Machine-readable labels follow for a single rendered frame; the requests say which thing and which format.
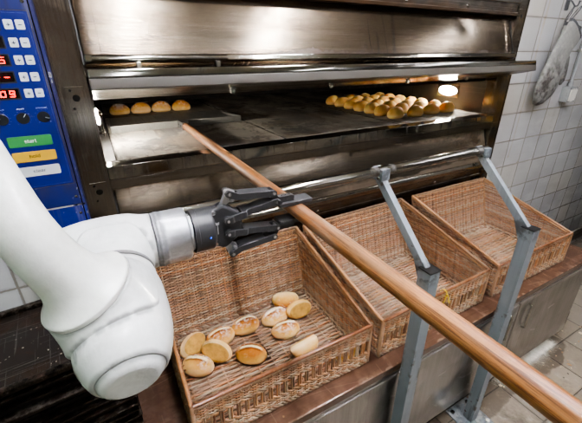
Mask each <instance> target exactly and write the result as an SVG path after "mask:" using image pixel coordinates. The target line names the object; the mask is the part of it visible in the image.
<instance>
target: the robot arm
mask: <svg viewBox="0 0 582 423"><path fill-rule="evenodd" d="M222 193H223V196H222V197H221V200H220V202H217V203H215V204H214V205H212V206H205V207H200V208H196V209H191V210H187V211H186V212H184V210H183V209H182V208H180V207H179V208H174V209H170V210H165V211H153V212H152V213H146V214H131V213H125V214H117V215H111V216H105V217H100V218H93V219H89V220H86V221H82V222H79V223H76V224H73V225H69V226H66V227H64V228H61V227H60V226H59V225H58V224H57V222H56V221H55V220H54V219H53V217H52V216H51V215H50V214H49V212H48V211H47V209H46V208H45V207H44V205H43V204H42V202H41V201H40V199H39V198H38V197H37V196H36V194H35V192H34V191H33V189H32V188H31V186H30V185H29V183H28V181H27V180H26V179H25V177H24V176H23V174H22V172H21V171H20V169H19V168H18V166H17V164H16V162H15V161H14V160H13V159H12V157H11V156H10V154H9V152H8V150H7V149H6V147H5V146H4V144H3V142H2V141H1V140H0V258H2V260H3V261H4V262H5V263H6V264H7V265H8V266H9V267H10V268H11V269H12V270H13V271H14V272H15V273H16V274H17V275H18V276H19V277H20V278H21V279H22V280H23V281H24V282H25V283H26V284H27V285H28V286H29V287H30V288H31V289H32V290H33V291H34V292H35V293H36V294H37V295H38V296H39V297H40V298H41V300H42V303H43V306H42V310H41V322H42V326H43V327H44V328H45V329H47V330H48V331H49V333H50V334H51V335H52V336H53V337H54V338H55V340H56V341H57V342H58V344H59V345H60V347H61V349H62V351H63V353H64V355H65V357H66V358H67V359H69V360H71V362H72V367H73V370H74V374H75V376H76V377H77V379H78V380H79V382H80V383H81V385H82V386H83V387H84V388H85V389H86V390H87V391H88V392H89V393H90V394H91V395H93V396H95V397H98V398H104V399H107V400H120V399H125V398H127V397H130V396H133V395H135V394H138V393H140V392H142V391H143V390H145V389H147V388H148V387H149V386H151V385H152V384H153V383H154V382H155V381H156V380H157V379H158V378H159V376H160V375H161V374H162V372H163V371H164V370H165V368H166V367H167V365H168V363H169V360H170V358H171V352H172V347H173V321H172V316H171V309H170V305H169V302H168V298H167V295H166V293H165V289H164V286H163V284H162V282H161V280H160V278H159V276H158V274H157V271H156V269H155V268H158V267H160V266H166V265H167V264H173V263H176V262H180V261H184V260H187V259H191V258H192V257H193V252H194V251H195V252H196V253H198V252H201V251H207V250H211V249H214V248H216V247H217V246H221V247H226V250H227V252H228V253H229V254H230V256H231V257H235V256H237V255H238V254H239V253H241V252H242V251H245V250H248V249H250V248H253V247H256V246H258V245H261V244H266V243H267V242H270V241H273V240H276V239H277V238H278V235H277V233H278V231H279V230H280V229H283V228H287V227H290V226H293V225H294V223H295V222H299V220H298V219H296V218H295V217H293V216H292V215H291V214H290V213H286V214H282V215H278V216H275V217H274V219H275V220H273V219H272V220H271V221H261V222H251V223H243V222H242V220H243V219H244V218H247V217H248V216H249V215H251V214H254V213H257V212H260V211H263V210H266V209H268V208H270V207H273V206H276V205H278V206H279V207H280V208H284V207H289V206H292V205H299V204H303V203H307V202H311V201H312V197H310V196H309V195H307V194H306V193H301V194H296V195H294V194H292V193H291V192H287V193H283V194H278V195H277V191H276V190H274V189H273V188H272V187H270V186H266V187H257V188H247V189H236V190H234V189H230V188H228V187H224V188H223V189H222ZM253 198H259V199H258V200H256V201H253V202H250V203H247V204H245V205H237V206H234V207H233V206H231V205H227V204H228V203H229V202H234V200H245V199H253ZM251 233H257V234H255V235H252V236H249V237H246V238H242V239H239V240H237V241H235V242H233V240H234V239H235V238H237V237H239V236H247V235H248V234H251Z"/></svg>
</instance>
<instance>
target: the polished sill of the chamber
mask: <svg viewBox="0 0 582 423"><path fill-rule="evenodd" d="M493 117H494V116H493V115H492V114H472V115H465V116H458V117H452V118H445V119H438V120H426V121H419V122H412V123H404V124H397V125H391V126H384V127H371V128H365V129H358V130H351V131H344V132H337V133H324V134H317V135H310V136H304V137H297V138H290V139H283V140H271V141H263V142H256V143H250V144H243V145H236V146H223V148H224V149H225V150H226V151H228V152H229V153H231V154H233V155H234V156H235V157H237V158H238V159H239V160H245V159H255V158H261V157H268V156H273V155H279V154H284V153H296V152H301V151H307V150H314V149H319V148H325V147H331V146H342V145H348V144H353V143H360V142H365V141H371V140H382V139H388V138H394V137H399V136H405V135H412V134H417V133H428V132H434V131H440V130H446V129H451V128H458V127H468V126H474V125H480V124H486V123H492V120H493ZM221 163H226V162H224V161H223V160H222V159H220V158H219V157H218V156H217V155H215V154H214V153H213V152H212V151H211V150H210V149H203V150H196V151H189V152H182V153H169V154H162V155H156V156H149V157H142V158H135V159H123V160H115V161H108V162H106V164H107V172H108V176H109V179H110V180H112V179H123V178H129V177H135V176H140V175H147V174H153V173H158V172H169V171H175V170H181V169H186V168H192V167H199V166H209V165H215V164H221Z"/></svg>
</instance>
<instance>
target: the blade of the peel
mask: <svg viewBox="0 0 582 423"><path fill-rule="evenodd" d="M179 119H186V120H187V121H189V122H190V125H191V126H199V125H208V124H217V123H226V122H236V121H241V115H239V114H231V113H227V112H223V111H218V110H211V111H200V112H189V113H177V114H155V115H144V116H133V117H122V118H111V119H107V120H108V123H109V126H110V129H111V132H112V133H126V132H136V131H145V130H154V129H163V128H173V127H178V120H179Z"/></svg>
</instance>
